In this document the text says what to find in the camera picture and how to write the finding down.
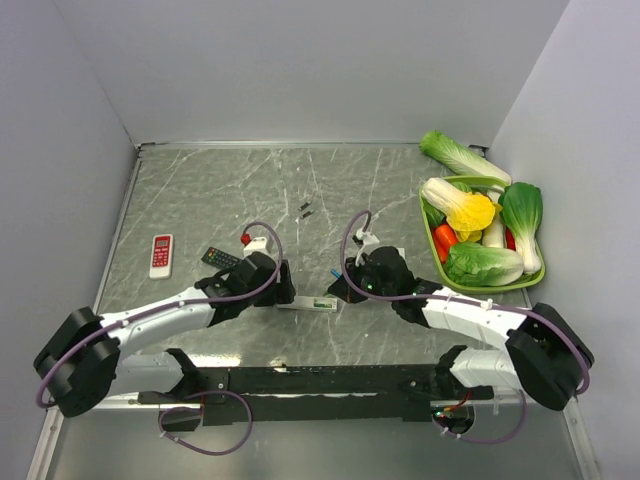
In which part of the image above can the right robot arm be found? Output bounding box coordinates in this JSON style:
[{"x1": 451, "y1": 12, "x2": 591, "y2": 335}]
[{"x1": 328, "y1": 246, "x2": 594, "y2": 411}]

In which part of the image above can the orange carrot toy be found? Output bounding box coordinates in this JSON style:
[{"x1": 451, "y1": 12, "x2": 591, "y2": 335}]
[{"x1": 431, "y1": 223, "x2": 458, "y2": 264}]

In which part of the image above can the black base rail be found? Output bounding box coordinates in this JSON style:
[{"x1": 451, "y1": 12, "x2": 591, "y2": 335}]
[{"x1": 138, "y1": 364, "x2": 494, "y2": 426}]

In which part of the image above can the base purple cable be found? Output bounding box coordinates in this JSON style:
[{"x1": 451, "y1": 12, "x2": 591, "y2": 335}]
[
  {"x1": 157, "y1": 390, "x2": 253, "y2": 457},
  {"x1": 432, "y1": 389, "x2": 526, "y2": 446}
]

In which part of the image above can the white slim remote control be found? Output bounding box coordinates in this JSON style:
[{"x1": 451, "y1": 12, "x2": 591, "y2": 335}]
[{"x1": 276, "y1": 296, "x2": 338, "y2": 313}]

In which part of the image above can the yellow white cabbage toy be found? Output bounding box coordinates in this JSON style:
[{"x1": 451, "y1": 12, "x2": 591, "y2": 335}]
[{"x1": 421, "y1": 178, "x2": 502, "y2": 242}]

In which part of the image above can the light green cabbage front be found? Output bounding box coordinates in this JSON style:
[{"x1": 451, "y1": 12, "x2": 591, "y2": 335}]
[{"x1": 444, "y1": 242, "x2": 524, "y2": 287}]

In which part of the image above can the white radish toy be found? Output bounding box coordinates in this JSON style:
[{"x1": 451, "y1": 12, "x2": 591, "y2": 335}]
[{"x1": 481, "y1": 214, "x2": 506, "y2": 249}]

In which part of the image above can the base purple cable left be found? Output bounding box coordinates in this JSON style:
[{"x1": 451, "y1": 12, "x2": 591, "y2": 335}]
[{"x1": 157, "y1": 390, "x2": 253, "y2": 457}]

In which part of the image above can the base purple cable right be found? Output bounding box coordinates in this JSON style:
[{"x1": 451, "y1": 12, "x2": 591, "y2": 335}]
[{"x1": 432, "y1": 389, "x2": 526, "y2": 446}]

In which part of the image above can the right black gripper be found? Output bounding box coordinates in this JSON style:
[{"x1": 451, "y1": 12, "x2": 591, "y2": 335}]
[{"x1": 329, "y1": 255, "x2": 396, "y2": 304}]

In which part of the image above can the dark green bok choy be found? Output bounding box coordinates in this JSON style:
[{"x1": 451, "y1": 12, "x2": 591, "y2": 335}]
[{"x1": 499, "y1": 182, "x2": 543, "y2": 275}]

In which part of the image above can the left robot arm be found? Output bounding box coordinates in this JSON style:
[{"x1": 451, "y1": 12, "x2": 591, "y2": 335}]
[{"x1": 33, "y1": 252, "x2": 295, "y2": 418}]

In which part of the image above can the black TV remote control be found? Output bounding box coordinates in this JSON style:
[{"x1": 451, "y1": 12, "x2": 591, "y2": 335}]
[{"x1": 201, "y1": 247, "x2": 241, "y2": 270}]

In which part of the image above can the red white AC remote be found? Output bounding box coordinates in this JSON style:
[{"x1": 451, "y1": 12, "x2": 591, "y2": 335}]
[{"x1": 149, "y1": 234, "x2": 174, "y2": 280}]

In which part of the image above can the napa cabbage on table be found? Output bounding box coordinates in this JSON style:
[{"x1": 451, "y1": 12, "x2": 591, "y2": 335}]
[{"x1": 419, "y1": 131, "x2": 512, "y2": 185}]

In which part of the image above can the green plastic basket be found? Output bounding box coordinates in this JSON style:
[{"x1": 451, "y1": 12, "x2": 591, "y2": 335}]
[{"x1": 420, "y1": 176, "x2": 545, "y2": 294}]

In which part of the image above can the red pepper toy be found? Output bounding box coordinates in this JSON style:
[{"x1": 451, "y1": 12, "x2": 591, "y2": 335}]
[{"x1": 505, "y1": 228, "x2": 517, "y2": 251}]

